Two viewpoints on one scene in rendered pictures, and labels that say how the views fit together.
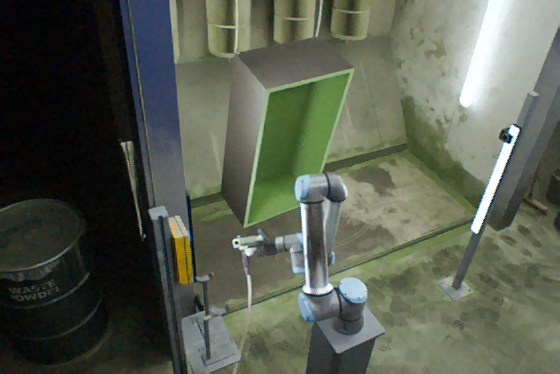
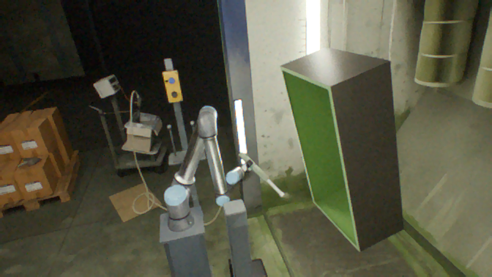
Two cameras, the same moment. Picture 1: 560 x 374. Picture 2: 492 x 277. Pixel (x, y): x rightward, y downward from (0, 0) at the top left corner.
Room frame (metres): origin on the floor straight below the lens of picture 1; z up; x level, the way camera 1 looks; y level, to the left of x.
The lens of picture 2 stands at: (2.76, -1.85, 2.11)
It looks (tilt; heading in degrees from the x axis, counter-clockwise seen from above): 25 degrees down; 112
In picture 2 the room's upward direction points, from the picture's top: 6 degrees counter-clockwise
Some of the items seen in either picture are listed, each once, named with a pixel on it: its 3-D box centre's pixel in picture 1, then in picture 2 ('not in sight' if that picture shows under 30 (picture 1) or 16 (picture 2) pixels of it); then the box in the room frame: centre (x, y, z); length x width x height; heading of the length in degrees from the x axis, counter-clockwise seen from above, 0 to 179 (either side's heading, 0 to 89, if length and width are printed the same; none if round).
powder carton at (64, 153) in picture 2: not in sight; (56, 148); (-1.21, 1.05, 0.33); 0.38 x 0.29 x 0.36; 128
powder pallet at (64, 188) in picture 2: not in sight; (42, 179); (-1.11, 0.63, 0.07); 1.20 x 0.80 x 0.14; 128
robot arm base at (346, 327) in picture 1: (347, 314); (180, 217); (1.63, -0.34, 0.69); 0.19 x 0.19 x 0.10
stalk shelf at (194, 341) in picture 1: (206, 340); (187, 156); (1.34, 0.35, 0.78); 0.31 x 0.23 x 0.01; 31
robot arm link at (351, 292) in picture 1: (349, 298); (176, 201); (1.63, -0.34, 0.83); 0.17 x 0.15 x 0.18; 110
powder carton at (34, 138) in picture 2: not in sight; (35, 136); (-0.99, 0.68, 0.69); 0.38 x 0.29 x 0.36; 123
